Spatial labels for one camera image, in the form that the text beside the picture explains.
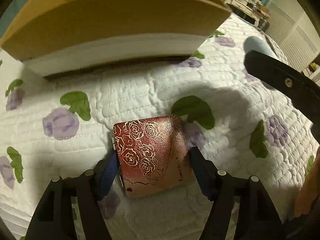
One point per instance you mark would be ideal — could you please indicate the white dressing table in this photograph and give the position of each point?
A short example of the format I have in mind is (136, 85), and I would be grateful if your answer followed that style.
(247, 12)

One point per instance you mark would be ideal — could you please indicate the light blue earbud case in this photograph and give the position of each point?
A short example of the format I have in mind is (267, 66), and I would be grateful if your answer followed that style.
(255, 43)

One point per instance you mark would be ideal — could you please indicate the open cardboard box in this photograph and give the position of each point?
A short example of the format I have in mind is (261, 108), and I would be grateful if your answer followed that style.
(56, 36)

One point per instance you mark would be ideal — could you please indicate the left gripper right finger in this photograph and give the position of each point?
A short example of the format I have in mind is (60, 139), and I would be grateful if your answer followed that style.
(257, 219)

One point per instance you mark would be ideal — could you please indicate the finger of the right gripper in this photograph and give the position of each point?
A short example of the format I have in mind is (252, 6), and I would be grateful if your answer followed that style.
(275, 73)

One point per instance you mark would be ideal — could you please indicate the floral quilted bedspread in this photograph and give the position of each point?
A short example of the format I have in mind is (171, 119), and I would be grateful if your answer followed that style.
(64, 127)

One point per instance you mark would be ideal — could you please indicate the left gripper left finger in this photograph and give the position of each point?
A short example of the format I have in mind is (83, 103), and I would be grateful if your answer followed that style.
(53, 217)

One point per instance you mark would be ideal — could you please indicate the white louvered wardrobe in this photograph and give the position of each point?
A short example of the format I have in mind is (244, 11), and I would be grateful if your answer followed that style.
(294, 33)

